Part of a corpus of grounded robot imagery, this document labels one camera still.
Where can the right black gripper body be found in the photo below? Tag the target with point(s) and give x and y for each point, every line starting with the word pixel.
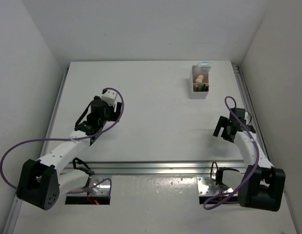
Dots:
pixel 227 137

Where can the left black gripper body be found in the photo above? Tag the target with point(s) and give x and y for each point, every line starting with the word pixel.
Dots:
pixel 109 114

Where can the black gold lipstick case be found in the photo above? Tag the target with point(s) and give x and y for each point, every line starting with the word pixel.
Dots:
pixel 206 87

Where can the beige makeup sponge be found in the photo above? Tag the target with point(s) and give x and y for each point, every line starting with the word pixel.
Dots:
pixel 199 79

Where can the clear cotton pad pouch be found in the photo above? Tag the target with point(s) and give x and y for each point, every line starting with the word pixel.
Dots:
pixel 201 67

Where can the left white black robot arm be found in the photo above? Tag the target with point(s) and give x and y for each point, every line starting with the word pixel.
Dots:
pixel 60 172

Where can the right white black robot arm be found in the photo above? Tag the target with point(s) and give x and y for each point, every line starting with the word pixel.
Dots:
pixel 261 185

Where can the white compartment organizer box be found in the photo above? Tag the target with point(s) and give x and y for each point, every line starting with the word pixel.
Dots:
pixel 197 95

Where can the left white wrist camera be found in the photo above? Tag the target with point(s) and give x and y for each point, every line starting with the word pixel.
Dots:
pixel 109 96

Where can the aluminium front rail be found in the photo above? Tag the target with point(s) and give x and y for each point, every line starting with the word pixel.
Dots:
pixel 161 167

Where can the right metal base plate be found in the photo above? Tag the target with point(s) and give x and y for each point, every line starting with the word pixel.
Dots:
pixel 207 187

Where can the metal base plate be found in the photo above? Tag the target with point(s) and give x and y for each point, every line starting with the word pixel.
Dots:
pixel 207 187
pixel 97 186

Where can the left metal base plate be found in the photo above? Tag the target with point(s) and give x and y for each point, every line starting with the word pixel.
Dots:
pixel 97 186

